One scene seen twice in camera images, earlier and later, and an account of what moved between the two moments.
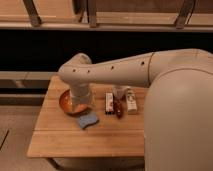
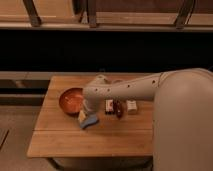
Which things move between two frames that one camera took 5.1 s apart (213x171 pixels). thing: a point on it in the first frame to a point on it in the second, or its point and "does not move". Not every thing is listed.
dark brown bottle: [118, 102] does not move
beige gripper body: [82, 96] to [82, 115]
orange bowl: [67, 103] does not move
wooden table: [58, 135] does not move
